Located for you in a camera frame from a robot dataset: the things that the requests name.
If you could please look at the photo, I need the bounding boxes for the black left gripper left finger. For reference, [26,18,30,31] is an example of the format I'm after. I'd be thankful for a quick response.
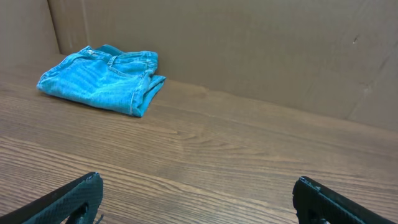
[1,172,103,224]

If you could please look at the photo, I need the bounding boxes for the folded blue denim jeans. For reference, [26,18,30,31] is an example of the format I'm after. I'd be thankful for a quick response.
[37,44,166,117]

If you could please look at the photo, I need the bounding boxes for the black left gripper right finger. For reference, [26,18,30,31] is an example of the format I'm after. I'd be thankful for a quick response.
[292,176,394,224]

